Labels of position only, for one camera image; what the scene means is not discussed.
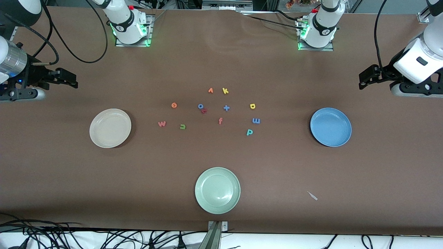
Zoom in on blue plate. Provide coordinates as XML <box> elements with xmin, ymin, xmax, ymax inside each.
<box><xmin>310</xmin><ymin>107</ymin><xmax>352</xmax><ymax>148</ymax></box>

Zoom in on beige brown plate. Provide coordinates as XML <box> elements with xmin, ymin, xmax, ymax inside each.
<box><xmin>89</xmin><ymin>109</ymin><xmax>132</xmax><ymax>149</ymax></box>

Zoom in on brown table cover sheet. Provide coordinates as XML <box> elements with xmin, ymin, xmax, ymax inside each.
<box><xmin>0</xmin><ymin>6</ymin><xmax>443</xmax><ymax>236</ymax></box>

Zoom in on grey equipment box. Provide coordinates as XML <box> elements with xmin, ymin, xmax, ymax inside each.
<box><xmin>202</xmin><ymin>0</ymin><xmax>254</xmax><ymax>11</ymax></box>

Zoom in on pale green plate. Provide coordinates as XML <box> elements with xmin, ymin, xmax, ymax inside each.
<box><xmin>195</xmin><ymin>167</ymin><xmax>241</xmax><ymax>215</ymax></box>

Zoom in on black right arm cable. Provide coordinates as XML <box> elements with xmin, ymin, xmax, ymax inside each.
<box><xmin>31</xmin><ymin>0</ymin><xmax>108</xmax><ymax>66</ymax></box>

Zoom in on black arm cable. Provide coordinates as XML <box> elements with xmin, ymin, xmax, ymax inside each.
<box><xmin>31</xmin><ymin>0</ymin><xmax>108</xmax><ymax>66</ymax></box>
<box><xmin>373</xmin><ymin>0</ymin><xmax>388</xmax><ymax>69</ymax></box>

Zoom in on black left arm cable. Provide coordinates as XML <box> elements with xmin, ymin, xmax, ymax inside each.
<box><xmin>373</xmin><ymin>0</ymin><xmax>388</xmax><ymax>69</ymax></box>

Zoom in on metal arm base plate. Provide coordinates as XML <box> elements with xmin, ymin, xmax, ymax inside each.
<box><xmin>115</xmin><ymin>14</ymin><xmax>153</xmax><ymax>47</ymax></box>
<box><xmin>297</xmin><ymin>19</ymin><xmax>334</xmax><ymax>52</ymax></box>

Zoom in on black cable on table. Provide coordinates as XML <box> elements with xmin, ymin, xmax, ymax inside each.
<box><xmin>242</xmin><ymin>14</ymin><xmax>305</xmax><ymax>30</ymax></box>

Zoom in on tangled black floor cables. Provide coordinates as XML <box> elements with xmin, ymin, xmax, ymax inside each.
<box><xmin>0</xmin><ymin>213</ymin><xmax>208</xmax><ymax>249</ymax></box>

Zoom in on metal table edge bracket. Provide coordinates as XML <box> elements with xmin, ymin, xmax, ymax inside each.
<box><xmin>207</xmin><ymin>221</ymin><xmax>229</xmax><ymax>249</ymax></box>

